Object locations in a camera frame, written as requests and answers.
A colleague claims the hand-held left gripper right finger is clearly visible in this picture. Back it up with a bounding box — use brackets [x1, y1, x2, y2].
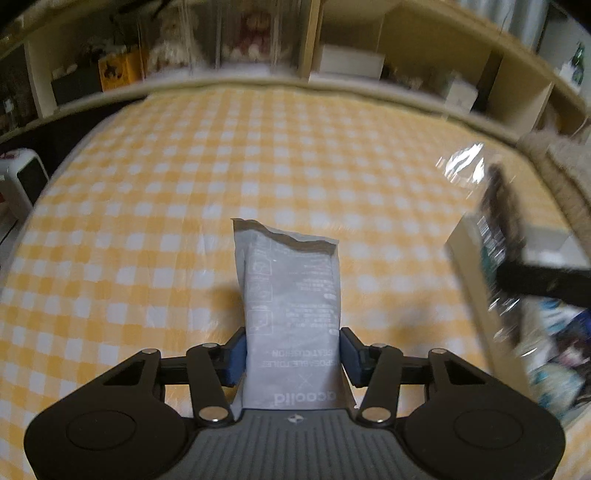
[339, 327, 529, 424]

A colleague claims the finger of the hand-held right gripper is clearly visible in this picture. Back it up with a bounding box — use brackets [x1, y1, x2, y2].
[496, 258, 591, 306]

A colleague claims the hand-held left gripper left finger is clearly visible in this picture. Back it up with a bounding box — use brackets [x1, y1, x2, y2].
[60, 327, 247, 425]

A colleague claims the clear plastic packet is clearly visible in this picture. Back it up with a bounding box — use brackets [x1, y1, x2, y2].
[436, 143, 528, 352]

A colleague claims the shallow white cardboard box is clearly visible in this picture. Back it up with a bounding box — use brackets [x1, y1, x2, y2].
[445, 215, 591, 428]

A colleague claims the grey packet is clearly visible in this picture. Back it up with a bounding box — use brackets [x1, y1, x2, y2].
[231, 218, 357, 412]

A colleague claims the brown fluffy blanket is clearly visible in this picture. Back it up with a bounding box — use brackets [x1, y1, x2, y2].
[517, 131, 591, 260]

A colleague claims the yellow checked bed sheet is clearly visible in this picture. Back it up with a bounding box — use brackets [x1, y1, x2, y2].
[0, 85, 591, 462]

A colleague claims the white tissue box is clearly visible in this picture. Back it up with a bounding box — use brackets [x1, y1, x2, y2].
[444, 74, 480, 112]

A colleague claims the green white package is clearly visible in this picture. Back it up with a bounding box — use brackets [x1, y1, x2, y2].
[560, 41, 588, 86]

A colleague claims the white appliance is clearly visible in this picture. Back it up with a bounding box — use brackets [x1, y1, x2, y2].
[0, 148, 51, 219]

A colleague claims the wooden headboard shelf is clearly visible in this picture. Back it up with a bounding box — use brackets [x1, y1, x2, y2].
[0, 0, 591, 154]

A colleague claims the white open carton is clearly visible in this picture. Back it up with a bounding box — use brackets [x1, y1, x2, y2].
[318, 44, 387, 80]

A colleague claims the orange box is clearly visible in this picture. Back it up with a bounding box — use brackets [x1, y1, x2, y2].
[98, 46, 144, 92]

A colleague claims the dark storage box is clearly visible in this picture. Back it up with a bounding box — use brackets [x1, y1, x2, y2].
[50, 62, 103, 106]

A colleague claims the reddish plush doll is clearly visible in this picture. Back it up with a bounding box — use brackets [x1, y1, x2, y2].
[223, 13, 279, 64]

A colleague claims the cream plush doll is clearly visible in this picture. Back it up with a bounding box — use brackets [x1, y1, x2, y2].
[150, 14, 205, 71]

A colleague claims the clear display case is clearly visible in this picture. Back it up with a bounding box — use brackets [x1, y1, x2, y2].
[147, 0, 219, 73]
[216, 0, 302, 70]

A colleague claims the coiled beige rope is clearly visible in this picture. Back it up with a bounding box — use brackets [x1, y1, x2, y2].
[392, 68, 424, 91]

